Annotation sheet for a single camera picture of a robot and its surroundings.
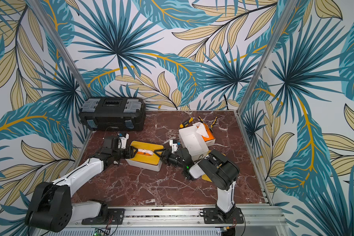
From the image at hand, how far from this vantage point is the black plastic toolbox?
3.15 ft

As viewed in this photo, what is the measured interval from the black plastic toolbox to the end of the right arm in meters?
0.29

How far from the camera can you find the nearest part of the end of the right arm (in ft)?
2.35
